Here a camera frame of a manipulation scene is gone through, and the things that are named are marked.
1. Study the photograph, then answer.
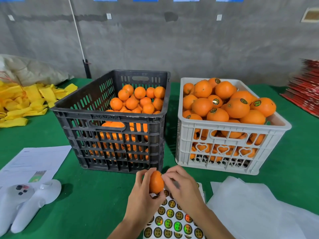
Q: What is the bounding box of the person's right hand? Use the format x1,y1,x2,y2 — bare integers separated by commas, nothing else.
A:
161,165,207,217

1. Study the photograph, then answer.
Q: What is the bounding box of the person's left hand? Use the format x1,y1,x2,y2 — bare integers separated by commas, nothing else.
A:
124,168,166,229

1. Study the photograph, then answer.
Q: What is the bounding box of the single orange fruit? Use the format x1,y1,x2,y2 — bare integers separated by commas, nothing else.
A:
149,170,164,195

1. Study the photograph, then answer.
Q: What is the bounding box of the holographic sticker sheet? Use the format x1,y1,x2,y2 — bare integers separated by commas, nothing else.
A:
143,183,206,239

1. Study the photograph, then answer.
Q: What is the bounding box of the black plastic crate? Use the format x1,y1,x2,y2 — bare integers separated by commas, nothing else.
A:
51,69,171,174

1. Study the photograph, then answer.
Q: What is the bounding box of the heap of labelled oranges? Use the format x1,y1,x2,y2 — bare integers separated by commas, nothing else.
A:
182,77,277,162

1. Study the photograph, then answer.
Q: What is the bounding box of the pile of oranges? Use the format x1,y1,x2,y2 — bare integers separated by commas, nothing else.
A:
89,84,166,162

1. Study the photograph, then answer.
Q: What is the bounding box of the white plastic crate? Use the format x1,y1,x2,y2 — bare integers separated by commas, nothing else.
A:
175,77,293,176

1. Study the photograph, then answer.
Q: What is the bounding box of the green felt table cover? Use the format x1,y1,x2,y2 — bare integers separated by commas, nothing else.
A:
0,78,319,239

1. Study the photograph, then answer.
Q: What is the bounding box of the white backing sheet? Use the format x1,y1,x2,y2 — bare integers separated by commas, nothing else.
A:
207,176,319,239

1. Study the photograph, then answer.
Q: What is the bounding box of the white handheld controller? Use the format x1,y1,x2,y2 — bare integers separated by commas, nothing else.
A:
0,179,62,237

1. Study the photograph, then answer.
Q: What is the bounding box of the white printed paper sheet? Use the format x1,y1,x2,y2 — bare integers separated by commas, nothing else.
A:
0,145,72,190

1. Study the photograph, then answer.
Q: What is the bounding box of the pile of yellow bags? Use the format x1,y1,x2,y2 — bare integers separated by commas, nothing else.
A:
0,79,79,128

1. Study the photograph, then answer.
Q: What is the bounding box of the stack of red cardboard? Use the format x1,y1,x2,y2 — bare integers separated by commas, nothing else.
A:
280,58,319,118

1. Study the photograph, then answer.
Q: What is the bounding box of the beige woven sack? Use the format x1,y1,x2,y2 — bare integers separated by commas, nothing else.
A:
0,53,73,87

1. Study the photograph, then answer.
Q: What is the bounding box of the white pole with black base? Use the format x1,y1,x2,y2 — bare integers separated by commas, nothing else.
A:
67,0,92,79

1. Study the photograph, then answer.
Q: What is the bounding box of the beige wall plate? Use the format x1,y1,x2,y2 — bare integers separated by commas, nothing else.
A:
301,8,319,23

